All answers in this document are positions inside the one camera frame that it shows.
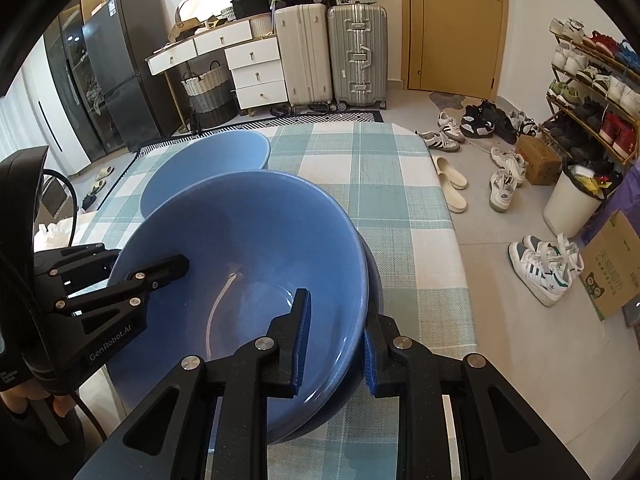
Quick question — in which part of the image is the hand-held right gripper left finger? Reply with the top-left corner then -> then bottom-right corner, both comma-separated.
72,288 -> 312,480

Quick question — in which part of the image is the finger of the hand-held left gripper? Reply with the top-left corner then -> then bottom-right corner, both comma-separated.
32,242 -> 122,294
54,253 -> 191,319

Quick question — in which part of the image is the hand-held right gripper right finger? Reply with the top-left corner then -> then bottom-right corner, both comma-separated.
363,314 -> 593,480

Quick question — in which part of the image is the large blue bowl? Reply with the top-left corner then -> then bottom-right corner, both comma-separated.
267,242 -> 385,446

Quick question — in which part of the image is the light blue bowl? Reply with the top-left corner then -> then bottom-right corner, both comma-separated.
140,132 -> 271,221

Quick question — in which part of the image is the person's left hand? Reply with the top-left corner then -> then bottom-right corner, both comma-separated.
47,392 -> 78,418

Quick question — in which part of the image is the white crumpled tissue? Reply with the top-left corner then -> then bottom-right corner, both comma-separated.
32,217 -> 83,251

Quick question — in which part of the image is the dark glass-door cabinet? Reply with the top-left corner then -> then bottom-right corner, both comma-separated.
42,7 -> 128,166

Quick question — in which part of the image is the teal plaid tablecloth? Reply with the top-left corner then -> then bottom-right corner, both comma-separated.
75,122 -> 483,480

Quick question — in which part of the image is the white and green sneaker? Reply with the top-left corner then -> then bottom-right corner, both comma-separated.
522,234 -> 585,291
509,242 -> 561,307

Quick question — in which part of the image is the cream clog slipper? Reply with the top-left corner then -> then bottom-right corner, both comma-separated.
432,156 -> 468,190
440,175 -> 468,213

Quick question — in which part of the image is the woven two-tone basket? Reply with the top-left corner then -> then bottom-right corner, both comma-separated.
181,61 -> 237,116

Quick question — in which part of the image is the dark grey fridge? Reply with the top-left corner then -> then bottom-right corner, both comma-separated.
81,0 -> 182,152

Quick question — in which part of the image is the plain white sneaker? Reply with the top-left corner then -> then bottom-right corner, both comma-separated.
489,169 -> 518,212
490,147 -> 528,186

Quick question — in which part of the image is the white desk with drawers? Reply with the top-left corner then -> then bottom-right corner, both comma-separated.
145,15 -> 288,111

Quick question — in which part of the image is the white black-striped sneaker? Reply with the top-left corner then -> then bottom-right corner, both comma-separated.
416,130 -> 461,153
437,111 -> 467,142

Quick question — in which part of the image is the white trash bin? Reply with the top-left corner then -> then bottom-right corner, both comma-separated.
542,160 -> 623,238

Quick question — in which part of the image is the large printed cardboard box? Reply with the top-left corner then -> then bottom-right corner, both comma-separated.
580,210 -> 640,322

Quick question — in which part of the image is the small cardboard box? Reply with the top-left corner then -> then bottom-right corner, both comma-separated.
515,134 -> 563,186

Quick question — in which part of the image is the black sneaker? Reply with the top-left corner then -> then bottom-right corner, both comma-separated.
459,105 -> 496,140
480,100 -> 518,145

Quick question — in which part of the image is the cream hard-shell suitcase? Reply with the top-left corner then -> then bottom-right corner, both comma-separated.
274,2 -> 335,107

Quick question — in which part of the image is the grey door mat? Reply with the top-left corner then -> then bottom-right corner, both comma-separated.
429,91 -> 468,112

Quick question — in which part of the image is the oval white mirror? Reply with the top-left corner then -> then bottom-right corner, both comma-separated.
175,0 -> 273,28

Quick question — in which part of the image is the silver hard-shell suitcase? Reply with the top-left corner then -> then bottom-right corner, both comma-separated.
327,4 -> 390,111

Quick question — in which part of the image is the purple bag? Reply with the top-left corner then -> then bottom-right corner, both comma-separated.
617,157 -> 640,226

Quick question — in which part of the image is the wooden door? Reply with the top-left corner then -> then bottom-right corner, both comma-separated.
402,0 -> 511,103

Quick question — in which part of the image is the metal shoe rack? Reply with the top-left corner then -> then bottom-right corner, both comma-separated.
545,17 -> 640,166

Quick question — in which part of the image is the group of assorted shoes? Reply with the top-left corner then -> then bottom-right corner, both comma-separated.
547,17 -> 640,163

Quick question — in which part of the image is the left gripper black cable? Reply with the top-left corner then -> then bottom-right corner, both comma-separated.
40,169 -> 108,443

